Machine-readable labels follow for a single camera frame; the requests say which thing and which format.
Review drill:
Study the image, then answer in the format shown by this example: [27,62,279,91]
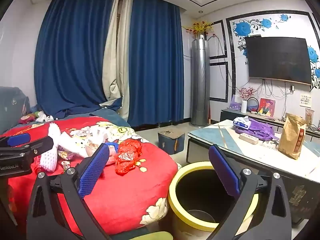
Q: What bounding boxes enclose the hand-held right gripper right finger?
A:
[208,144,293,240]

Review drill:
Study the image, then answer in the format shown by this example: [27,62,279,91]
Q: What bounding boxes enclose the white foam net sleeve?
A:
[39,122,62,172]

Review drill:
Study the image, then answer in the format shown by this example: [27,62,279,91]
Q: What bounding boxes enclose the silver tower air conditioner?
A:
[190,39,211,127]

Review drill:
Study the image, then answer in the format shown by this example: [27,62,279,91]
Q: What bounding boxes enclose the grey printed cushion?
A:
[0,86,32,133]

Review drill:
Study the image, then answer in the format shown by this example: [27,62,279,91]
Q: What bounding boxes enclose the round sand art ornament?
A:
[247,97,260,114]

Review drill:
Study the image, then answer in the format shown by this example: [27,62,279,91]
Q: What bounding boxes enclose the blue curtain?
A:
[34,0,123,119]
[127,0,185,128]

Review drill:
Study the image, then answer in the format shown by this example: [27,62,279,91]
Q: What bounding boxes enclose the yellow artificial flowers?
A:
[182,20,215,40]

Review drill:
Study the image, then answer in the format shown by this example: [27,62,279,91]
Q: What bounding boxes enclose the black wall television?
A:
[244,36,314,85]

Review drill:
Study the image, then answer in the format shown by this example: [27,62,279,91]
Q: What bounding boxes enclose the white plastic bag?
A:
[59,125,110,158]

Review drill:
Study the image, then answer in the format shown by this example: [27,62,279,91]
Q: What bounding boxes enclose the white paper wall note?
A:
[300,94,312,108]

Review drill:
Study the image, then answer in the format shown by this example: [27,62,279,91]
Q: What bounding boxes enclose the blue flower wall decal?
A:
[231,14,320,92]

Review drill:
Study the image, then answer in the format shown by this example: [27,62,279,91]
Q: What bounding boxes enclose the marble top coffee table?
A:
[186,119,320,225]

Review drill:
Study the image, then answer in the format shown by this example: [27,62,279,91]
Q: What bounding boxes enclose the white vase with pink flowers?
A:
[237,86,257,113]

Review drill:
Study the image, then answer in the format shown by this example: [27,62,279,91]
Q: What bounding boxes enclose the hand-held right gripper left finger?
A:
[26,143,118,240]

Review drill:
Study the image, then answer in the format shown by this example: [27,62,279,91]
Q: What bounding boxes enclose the red floral blanket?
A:
[0,116,179,237]

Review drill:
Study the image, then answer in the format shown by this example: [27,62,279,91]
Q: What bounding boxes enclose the blue cardboard box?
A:
[157,127,186,155]

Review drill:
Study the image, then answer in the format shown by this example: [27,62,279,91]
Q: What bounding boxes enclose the white tissue pack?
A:
[232,116,251,130]

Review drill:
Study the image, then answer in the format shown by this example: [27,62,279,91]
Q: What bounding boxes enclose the navy striped bedding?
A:
[99,97,124,112]

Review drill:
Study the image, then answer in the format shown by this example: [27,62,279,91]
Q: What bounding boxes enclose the brown paper bag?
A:
[277,114,307,160]

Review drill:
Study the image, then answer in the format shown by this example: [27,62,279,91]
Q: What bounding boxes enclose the beige curtain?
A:
[102,0,134,120]

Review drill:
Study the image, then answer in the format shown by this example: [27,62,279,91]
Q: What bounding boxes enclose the yellow trash bin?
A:
[167,161,259,240]

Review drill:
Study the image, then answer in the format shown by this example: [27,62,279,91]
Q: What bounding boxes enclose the black television stand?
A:
[220,109,320,140]

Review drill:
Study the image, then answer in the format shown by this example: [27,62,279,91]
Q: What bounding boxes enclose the colourful framed painting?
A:
[258,98,276,117]

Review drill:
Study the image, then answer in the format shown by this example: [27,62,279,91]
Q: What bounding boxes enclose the white plush toy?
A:
[37,111,54,123]

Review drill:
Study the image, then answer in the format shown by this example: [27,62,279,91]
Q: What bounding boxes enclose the white power strip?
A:
[239,133,259,145]

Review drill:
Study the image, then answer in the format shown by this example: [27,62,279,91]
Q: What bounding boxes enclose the red plastic bag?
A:
[114,139,143,175]

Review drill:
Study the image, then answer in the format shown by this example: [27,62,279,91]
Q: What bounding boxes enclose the blue crumpled plastic bag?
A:
[105,141,120,153]

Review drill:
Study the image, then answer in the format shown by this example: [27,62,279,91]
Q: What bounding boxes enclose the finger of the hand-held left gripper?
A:
[0,136,54,158]
[0,132,32,148]

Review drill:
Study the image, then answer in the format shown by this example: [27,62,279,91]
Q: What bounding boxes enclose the red yellow plush toy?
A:
[19,110,40,125]

